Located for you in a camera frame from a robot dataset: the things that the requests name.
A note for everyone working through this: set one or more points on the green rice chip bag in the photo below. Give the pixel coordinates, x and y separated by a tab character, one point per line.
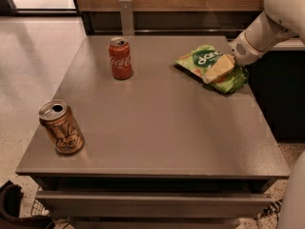
201	59

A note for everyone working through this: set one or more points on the left metal counter bracket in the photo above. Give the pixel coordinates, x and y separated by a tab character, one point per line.
126	16

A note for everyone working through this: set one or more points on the dark brown chair part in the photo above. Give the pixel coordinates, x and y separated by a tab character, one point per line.
10	204

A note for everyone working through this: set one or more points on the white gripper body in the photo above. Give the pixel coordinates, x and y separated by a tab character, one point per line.
244	53

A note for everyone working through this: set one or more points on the orange LaCroix can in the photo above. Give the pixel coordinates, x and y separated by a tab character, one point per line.
58	120

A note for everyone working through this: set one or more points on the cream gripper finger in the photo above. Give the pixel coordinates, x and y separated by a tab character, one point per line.
224	65

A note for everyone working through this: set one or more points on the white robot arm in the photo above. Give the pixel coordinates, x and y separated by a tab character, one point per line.
280	21

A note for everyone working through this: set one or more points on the wire basket under table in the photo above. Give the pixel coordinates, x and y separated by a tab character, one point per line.
38	209

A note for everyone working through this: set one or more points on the red Coca-Cola can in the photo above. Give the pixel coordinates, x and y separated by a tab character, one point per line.
120	58

